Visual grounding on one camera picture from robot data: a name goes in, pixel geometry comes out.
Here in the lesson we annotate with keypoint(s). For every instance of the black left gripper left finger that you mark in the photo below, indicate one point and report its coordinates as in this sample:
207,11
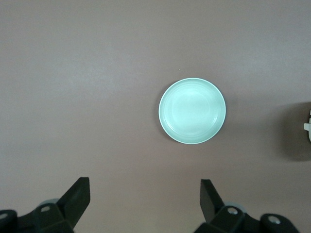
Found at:
73,204

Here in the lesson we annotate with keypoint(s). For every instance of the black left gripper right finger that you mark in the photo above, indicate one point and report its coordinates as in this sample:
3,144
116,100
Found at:
211,206

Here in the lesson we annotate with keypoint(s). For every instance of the pale green round plate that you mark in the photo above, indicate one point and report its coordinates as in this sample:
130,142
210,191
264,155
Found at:
192,110

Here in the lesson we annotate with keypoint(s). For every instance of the brown table cloth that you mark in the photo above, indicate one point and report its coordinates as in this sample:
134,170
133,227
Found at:
73,85

